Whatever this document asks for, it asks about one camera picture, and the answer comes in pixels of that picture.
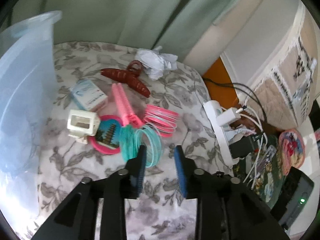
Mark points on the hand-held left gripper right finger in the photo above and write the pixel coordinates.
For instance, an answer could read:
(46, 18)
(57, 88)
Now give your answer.
(180, 172)

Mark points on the pink round pocket mirror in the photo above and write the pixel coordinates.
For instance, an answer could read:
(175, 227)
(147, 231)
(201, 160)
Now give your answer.
(107, 135)

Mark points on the white rounded cabinet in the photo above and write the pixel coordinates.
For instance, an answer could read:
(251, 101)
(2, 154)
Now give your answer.
(245, 30)

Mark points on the black power adapter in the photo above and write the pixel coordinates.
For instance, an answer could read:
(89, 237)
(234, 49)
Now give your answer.
(243, 146)

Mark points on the pink patterned card packet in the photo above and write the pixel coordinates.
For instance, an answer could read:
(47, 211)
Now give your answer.
(268, 156)

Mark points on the beige quilted lace cover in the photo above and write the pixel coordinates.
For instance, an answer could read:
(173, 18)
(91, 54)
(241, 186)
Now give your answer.
(282, 92)

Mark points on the brown hair claw clip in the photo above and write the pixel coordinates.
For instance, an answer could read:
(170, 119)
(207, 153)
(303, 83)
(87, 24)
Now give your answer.
(130, 80)

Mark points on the clear plastic storage bin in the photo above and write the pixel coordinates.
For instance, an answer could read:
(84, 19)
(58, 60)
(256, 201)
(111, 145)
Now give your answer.
(22, 92)

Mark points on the pink hair comb clip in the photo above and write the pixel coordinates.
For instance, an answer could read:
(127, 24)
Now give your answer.
(122, 102)

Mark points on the crumpled white tissue paper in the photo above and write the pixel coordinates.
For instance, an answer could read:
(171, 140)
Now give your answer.
(155, 62)

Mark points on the black device with green light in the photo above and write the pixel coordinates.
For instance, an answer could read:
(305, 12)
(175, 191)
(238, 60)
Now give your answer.
(295, 195)

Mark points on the round pink cushion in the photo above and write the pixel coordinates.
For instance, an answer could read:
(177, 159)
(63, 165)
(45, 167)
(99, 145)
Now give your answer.
(291, 150)

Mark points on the dark floral mat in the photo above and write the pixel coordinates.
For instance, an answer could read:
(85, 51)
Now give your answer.
(267, 182)

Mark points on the white power strip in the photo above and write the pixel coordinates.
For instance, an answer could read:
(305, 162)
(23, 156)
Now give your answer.
(217, 132)

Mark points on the small blue white box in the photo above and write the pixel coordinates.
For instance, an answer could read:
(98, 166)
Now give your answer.
(86, 93)

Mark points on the grey floral blanket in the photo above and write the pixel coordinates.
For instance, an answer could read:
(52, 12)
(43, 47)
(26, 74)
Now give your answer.
(185, 87)

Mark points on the white charger plug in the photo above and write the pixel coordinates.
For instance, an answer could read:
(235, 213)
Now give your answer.
(228, 116)

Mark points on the cream square hair clip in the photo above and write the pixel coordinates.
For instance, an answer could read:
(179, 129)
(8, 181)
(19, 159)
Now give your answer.
(80, 123)

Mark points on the teal plastic spring toy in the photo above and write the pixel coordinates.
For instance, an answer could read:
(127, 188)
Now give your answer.
(126, 142)

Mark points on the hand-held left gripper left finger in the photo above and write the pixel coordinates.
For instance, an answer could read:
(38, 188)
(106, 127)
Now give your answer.
(140, 170)

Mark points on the green curtain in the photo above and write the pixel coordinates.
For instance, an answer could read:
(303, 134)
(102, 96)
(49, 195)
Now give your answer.
(125, 10)

